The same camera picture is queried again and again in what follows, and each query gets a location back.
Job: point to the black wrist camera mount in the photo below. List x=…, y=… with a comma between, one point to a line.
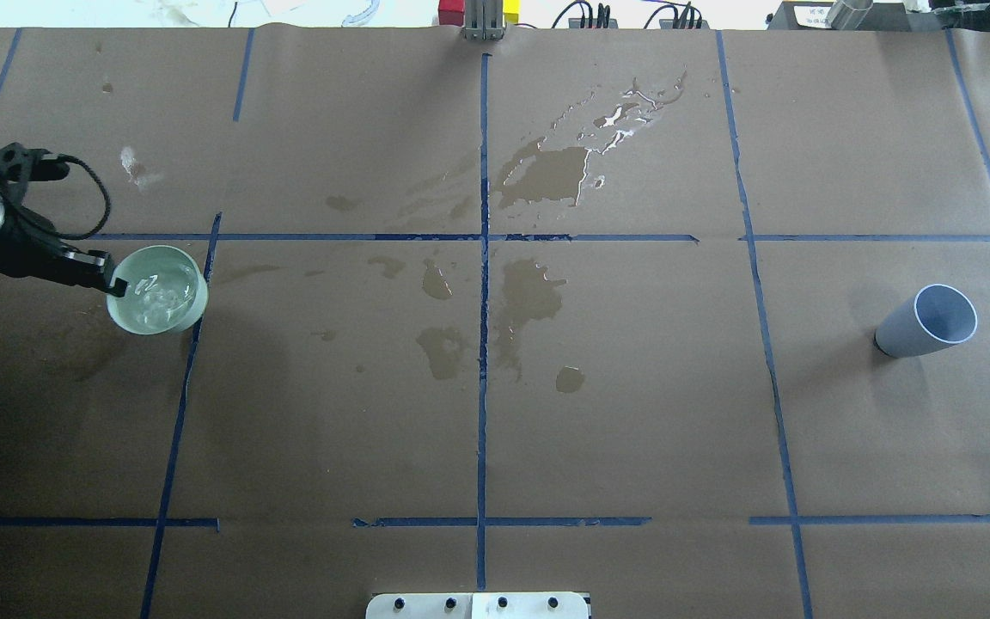
x=20, y=164

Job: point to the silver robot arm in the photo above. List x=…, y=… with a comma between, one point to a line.
x=11, y=199

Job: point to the mint green bowl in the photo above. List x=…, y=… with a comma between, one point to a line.
x=165, y=292

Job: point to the yellow block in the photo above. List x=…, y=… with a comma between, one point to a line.
x=511, y=11

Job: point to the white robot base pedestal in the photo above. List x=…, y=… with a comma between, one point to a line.
x=515, y=604

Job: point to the aluminium frame post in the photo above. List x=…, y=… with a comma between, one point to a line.
x=483, y=20

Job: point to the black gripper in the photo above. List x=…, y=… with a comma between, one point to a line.
x=21, y=248

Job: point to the grey blue plastic cup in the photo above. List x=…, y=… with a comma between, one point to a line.
x=936, y=318

